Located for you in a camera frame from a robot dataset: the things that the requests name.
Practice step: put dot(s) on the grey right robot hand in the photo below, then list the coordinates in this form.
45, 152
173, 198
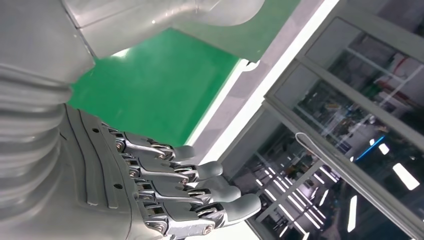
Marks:
99, 185

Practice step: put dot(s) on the green conveyor belt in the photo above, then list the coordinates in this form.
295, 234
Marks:
149, 92

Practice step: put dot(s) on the grey framed glass partition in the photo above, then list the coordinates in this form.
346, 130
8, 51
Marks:
331, 76

